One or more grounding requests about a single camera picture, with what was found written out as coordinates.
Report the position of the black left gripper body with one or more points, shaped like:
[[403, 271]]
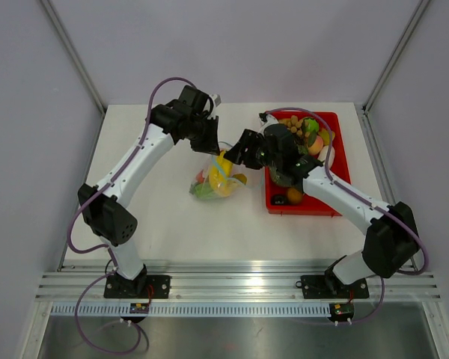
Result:
[[202, 133]]

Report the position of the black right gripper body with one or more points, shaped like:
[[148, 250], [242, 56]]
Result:
[[258, 155]]

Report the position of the red apple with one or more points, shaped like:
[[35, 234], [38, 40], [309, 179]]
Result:
[[200, 178]]

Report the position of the yellow banana bunch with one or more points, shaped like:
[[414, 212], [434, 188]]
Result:
[[220, 177]]

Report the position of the clear zip top bag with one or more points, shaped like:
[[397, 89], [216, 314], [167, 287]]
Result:
[[246, 177]]

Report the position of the green leafy vegetable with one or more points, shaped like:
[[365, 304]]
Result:
[[203, 191]]

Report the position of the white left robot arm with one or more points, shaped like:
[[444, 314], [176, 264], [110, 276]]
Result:
[[104, 205]]

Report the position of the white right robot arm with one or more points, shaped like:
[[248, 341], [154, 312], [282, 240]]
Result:
[[390, 234]]

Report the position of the green netted melon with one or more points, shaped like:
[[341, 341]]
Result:
[[281, 179]]

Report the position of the beige longan cluster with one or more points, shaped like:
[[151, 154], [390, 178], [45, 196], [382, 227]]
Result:
[[294, 124]]

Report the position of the pink peach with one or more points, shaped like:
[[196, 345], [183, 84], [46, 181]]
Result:
[[316, 147]]

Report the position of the red plastic tray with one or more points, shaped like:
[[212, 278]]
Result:
[[310, 205]]

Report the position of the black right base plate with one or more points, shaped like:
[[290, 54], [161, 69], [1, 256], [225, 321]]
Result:
[[318, 286]]

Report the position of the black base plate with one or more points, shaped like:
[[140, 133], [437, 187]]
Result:
[[151, 286], [318, 286]]

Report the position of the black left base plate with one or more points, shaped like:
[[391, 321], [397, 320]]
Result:
[[151, 286]]

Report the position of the left aluminium frame post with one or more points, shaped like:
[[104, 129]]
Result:
[[72, 53]]

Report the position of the aluminium frame post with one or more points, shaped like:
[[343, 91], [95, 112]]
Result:
[[72, 53], [397, 52]]

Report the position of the aluminium front rail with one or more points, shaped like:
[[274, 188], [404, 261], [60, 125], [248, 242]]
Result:
[[222, 281]]

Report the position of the right aluminium frame post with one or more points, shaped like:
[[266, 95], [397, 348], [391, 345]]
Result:
[[397, 52]]

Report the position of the white slotted cable duct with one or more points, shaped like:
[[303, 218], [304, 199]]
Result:
[[208, 310]]

